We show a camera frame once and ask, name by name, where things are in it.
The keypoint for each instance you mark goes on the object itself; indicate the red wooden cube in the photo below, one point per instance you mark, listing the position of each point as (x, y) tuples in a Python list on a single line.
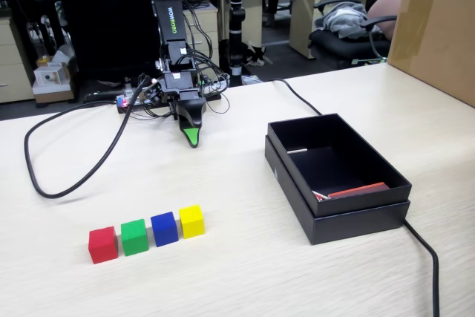
[(103, 246)]

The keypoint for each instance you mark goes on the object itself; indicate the black mesh office chair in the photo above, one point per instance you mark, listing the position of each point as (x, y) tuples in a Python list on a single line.
[(104, 16)]

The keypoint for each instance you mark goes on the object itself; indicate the black open box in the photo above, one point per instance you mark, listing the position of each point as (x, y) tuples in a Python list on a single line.
[(356, 226)]

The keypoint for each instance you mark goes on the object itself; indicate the large brown cardboard box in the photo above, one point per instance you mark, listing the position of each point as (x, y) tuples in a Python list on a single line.
[(438, 35)]

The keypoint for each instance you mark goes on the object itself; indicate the orange red booklet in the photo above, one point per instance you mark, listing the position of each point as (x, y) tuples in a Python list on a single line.
[(360, 190)]

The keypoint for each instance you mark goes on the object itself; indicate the black office chair with armrests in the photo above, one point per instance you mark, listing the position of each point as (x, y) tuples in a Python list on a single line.
[(341, 48)]

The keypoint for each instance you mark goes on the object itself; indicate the black white slippers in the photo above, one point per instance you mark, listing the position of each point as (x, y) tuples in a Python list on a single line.
[(258, 55)]

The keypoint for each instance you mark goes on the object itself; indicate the black vertical stand pole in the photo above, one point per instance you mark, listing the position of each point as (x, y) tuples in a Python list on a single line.
[(236, 16)]

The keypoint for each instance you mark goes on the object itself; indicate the blue wooden cube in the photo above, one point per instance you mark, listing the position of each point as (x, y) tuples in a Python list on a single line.
[(164, 231)]

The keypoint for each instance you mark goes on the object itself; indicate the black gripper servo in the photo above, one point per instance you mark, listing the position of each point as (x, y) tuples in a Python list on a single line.
[(180, 85)]

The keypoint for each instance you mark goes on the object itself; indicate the black box inner tray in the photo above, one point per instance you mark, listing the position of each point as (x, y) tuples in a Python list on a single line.
[(352, 205)]

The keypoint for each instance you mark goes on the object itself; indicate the green wooden cube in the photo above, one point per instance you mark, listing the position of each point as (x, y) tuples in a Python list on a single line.
[(134, 239)]

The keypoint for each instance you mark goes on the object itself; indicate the robot controller circuit board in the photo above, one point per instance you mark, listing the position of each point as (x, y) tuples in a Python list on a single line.
[(124, 101)]

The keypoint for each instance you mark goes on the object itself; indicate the grey crumpled clothing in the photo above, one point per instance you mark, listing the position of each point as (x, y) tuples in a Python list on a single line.
[(349, 20)]

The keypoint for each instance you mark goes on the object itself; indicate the small wrist camera board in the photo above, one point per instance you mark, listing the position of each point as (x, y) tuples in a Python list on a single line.
[(155, 96)]

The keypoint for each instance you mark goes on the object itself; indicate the white product box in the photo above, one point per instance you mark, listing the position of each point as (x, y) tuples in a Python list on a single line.
[(48, 76)]

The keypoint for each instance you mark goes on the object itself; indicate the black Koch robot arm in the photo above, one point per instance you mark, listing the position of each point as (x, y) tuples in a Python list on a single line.
[(170, 16)]

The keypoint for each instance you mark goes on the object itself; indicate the yellow wooden cube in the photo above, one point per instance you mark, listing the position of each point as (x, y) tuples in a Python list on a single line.
[(192, 222)]

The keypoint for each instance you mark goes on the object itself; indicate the black power strip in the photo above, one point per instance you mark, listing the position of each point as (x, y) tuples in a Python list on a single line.
[(213, 97)]

